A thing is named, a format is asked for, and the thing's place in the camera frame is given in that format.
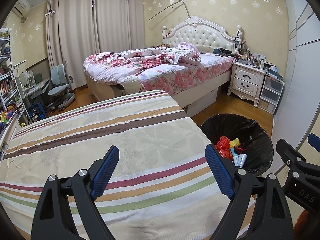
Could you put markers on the yellow foam net bundle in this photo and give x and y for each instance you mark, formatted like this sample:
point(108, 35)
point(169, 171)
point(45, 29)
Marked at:
point(234, 143)

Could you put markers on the white bookshelf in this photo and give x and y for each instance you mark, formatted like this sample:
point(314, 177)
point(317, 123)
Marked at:
point(11, 95)

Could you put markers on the red foam net bundle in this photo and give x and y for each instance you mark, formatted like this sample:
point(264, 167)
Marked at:
point(223, 148)

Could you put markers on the floral quilt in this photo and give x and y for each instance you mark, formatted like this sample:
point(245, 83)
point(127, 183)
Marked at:
point(114, 68)

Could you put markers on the striped table cloth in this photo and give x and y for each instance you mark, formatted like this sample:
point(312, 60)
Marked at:
point(139, 160)

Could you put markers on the grey desk chair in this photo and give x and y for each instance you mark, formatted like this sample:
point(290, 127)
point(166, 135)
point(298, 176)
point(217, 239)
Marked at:
point(62, 87)

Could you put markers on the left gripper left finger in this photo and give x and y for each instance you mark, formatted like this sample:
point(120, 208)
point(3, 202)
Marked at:
point(53, 217)

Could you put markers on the black lined trash bin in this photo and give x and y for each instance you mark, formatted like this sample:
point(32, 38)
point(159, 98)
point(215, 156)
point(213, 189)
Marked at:
point(254, 140)

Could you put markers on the grey toothpaste box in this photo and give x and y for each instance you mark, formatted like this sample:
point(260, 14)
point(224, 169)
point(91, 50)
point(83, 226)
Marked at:
point(242, 159)

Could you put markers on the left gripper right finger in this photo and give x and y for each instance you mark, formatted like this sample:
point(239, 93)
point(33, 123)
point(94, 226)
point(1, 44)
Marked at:
point(271, 217)

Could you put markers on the beige curtains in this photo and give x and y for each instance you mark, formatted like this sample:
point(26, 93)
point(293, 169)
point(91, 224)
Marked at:
point(77, 29)

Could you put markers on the dark red wrapper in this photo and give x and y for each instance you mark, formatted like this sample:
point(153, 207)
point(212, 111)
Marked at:
point(239, 150)

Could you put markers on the plastic drawer unit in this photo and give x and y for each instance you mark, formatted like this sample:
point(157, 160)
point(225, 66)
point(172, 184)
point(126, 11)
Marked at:
point(270, 94)

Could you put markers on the teal white toothpaste tube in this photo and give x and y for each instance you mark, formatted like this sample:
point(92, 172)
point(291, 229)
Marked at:
point(235, 158)

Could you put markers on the white tufted bed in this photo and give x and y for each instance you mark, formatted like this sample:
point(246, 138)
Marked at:
point(194, 88)

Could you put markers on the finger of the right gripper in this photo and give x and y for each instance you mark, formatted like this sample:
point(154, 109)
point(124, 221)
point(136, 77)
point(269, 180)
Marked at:
point(302, 183)
point(314, 141)

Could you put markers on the white nightstand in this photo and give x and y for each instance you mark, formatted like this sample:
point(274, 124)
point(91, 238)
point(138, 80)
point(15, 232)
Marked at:
point(246, 82)

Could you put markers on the wall air conditioner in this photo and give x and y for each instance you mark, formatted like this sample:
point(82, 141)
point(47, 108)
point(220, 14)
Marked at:
point(21, 8)

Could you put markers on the study desk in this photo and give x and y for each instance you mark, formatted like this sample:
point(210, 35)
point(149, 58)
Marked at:
point(34, 94)

